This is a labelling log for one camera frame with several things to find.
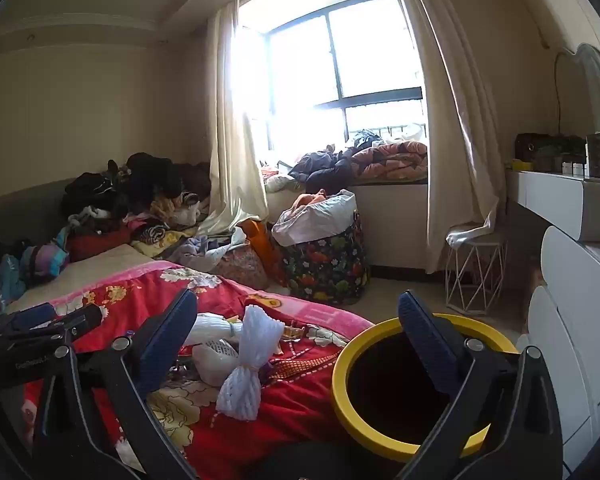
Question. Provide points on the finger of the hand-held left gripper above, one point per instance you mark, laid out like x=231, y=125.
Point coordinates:
x=80, y=317
x=27, y=315

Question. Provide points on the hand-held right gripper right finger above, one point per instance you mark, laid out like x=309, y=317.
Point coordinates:
x=425, y=340

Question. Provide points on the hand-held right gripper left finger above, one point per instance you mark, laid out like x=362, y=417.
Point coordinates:
x=169, y=332

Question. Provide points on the white foam net tube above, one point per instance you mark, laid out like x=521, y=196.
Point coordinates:
x=210, y=327

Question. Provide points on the large white foam net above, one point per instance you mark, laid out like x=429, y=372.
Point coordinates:
x=250, y=340

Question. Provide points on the yellow rimmed black trash bin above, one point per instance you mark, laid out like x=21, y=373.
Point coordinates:
x=341, y=385

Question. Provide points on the colourful snack wrapper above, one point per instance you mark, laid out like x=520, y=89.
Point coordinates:
x=289, y=332

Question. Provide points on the beige bed sheet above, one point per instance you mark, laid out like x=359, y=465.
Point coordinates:
x=90, y=270

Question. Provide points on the blue striped cloth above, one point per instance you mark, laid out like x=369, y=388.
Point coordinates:
x=45, y=260

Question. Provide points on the floral fabric bag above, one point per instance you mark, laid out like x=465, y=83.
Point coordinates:
x=242, y=267

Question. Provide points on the dinosaur print storage basket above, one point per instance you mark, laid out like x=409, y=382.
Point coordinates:
x=325, y=270

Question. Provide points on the orange bag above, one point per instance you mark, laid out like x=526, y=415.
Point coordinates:
x=262, y=242

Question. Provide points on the red floral blanket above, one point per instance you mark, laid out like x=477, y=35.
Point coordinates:
x=290, y=410

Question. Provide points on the pile of clothes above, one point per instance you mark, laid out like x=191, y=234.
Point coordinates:
x=145, y=180

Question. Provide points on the white drawer cabinet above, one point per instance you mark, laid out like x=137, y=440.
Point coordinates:
x=580, y=310

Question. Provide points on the white plastic bag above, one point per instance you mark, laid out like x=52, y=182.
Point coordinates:
x=320, y=215

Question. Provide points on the cream curtain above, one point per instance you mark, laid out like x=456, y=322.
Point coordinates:
x=230, y=160
x=455, y=135

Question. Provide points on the orange cloth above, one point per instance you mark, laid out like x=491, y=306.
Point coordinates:
x=307, y=199

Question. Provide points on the white vanity desk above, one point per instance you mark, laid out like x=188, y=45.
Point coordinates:
x=555, y=200

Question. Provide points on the dark blue jacket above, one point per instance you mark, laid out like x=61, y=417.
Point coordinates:
x=325, y=172

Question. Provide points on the small yellow item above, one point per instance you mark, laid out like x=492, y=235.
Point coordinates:
x=520, y=165

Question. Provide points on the dark brown bag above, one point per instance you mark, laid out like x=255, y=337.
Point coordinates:
x=545, y=150

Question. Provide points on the black framed window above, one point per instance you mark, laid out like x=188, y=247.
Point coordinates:
x=380, y=96

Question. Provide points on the wavy edged mirror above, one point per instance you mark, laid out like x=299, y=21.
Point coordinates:
x=595, y=85

